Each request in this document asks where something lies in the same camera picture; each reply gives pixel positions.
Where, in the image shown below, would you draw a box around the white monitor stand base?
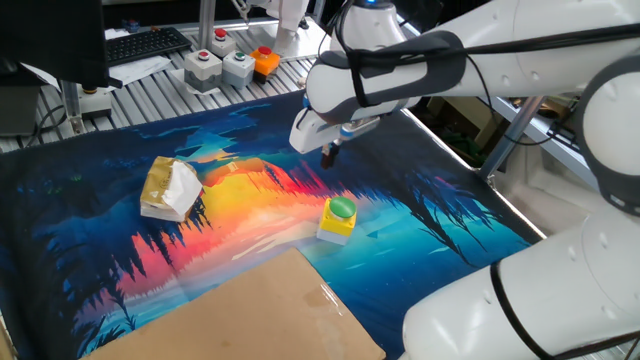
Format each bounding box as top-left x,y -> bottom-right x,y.
59,80 -> 114,122

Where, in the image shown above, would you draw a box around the grey green-button box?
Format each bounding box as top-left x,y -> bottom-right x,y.
221,49 -> 257,90

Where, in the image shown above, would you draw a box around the brown cardboard sheet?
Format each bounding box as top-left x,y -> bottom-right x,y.
82,247 -> 387,360

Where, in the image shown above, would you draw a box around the slanted aluminium frame post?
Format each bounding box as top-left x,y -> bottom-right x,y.
477,94 -> 547,181

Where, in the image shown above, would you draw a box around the white background robot part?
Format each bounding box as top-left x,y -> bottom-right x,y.
232,0 -> 312,57

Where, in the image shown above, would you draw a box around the aluminium profile post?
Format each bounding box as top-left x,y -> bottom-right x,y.
198,0 -> 218,51

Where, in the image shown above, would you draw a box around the large grey red-button box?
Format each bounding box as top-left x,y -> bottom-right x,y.
183,48 -> 225,94

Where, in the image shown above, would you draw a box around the grey metal case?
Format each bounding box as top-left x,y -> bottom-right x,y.
0,84 -> 42,138

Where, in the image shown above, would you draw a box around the colourful forest sunset cloth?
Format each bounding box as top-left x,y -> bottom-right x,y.
0,88 -> 546,360

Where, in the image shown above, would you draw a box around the gold tissue pack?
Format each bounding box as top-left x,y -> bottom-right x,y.
139,155 -> 204,223

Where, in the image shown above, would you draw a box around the black monitor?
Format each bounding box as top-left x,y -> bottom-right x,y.
0,0 -> 124,90

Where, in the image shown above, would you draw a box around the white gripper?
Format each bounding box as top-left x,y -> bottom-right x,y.
288,106 -> 382,170

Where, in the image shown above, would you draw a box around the yellow box green push button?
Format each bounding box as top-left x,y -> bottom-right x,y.
316,196 -> 358,247

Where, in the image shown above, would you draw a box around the orange red-button box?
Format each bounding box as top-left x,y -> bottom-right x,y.
249,45 -> 282,84

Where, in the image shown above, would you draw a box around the white paper sheets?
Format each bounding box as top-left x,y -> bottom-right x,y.
106,53 -> 174,87

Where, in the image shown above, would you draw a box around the black keyboard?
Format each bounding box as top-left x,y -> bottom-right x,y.
104,26 -> 194,68

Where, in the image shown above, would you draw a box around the beige cardboard box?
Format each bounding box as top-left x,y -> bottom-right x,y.
427,95 -> 501,147

